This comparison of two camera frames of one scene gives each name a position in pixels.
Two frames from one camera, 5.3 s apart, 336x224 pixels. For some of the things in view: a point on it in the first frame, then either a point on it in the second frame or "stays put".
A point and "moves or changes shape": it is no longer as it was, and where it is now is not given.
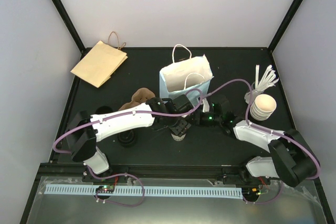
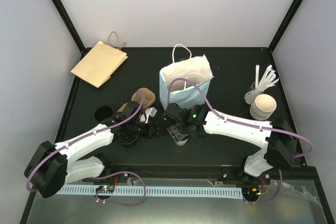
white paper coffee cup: x=177 y=138 moves or changes shape
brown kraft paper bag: x=100 y=64 stays put
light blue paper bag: x=185 y=74 stays put
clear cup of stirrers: x=268 y=80 stays put
